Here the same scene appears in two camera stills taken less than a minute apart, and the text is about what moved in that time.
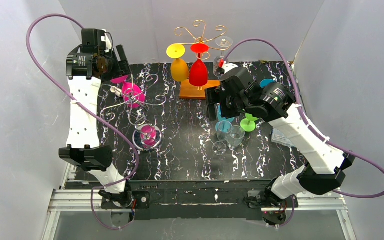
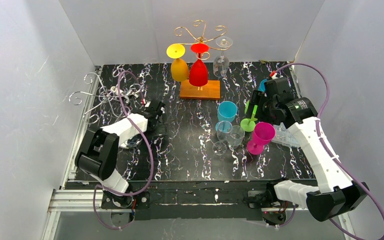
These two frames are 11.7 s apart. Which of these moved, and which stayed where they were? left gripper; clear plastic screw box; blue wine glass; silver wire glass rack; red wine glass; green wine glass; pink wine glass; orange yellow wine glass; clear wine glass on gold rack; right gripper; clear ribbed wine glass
Moved: silver wire glass rack; right gripper; pink wine glass; left gripper
Stayed: orange yellow wine glass; red wine glass; clear ribbed wine glass; green wine glass; clear plastic screw box; clear wine glass on gold rack; blue wine glass
